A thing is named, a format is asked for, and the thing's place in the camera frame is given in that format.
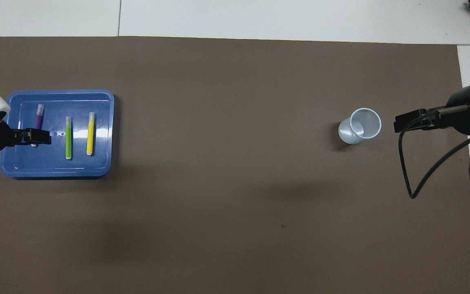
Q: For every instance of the green marker pen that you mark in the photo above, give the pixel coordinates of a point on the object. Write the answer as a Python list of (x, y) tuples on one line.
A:
[(68, 139)]

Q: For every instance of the purple marker pen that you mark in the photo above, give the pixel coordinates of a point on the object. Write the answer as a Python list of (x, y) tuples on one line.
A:
[(39, 118)]

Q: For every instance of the clear plastic cup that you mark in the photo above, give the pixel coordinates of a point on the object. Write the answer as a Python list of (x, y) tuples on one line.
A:
[(363, 122)]

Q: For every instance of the yellow marker pen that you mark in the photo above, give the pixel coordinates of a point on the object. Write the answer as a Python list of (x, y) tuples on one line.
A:
[(90, 134)]

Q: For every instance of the brown table mat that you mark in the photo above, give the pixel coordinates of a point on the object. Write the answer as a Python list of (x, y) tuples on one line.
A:
[(227, 163)]

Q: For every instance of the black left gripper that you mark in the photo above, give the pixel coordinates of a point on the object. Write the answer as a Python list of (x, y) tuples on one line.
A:
[(2, 136)]

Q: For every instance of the blue plastic tray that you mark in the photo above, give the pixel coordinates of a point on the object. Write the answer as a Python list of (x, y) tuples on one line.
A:
[(55, 167)]

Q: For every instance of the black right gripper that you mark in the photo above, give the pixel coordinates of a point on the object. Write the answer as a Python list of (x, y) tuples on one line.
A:
[(461, 120)]

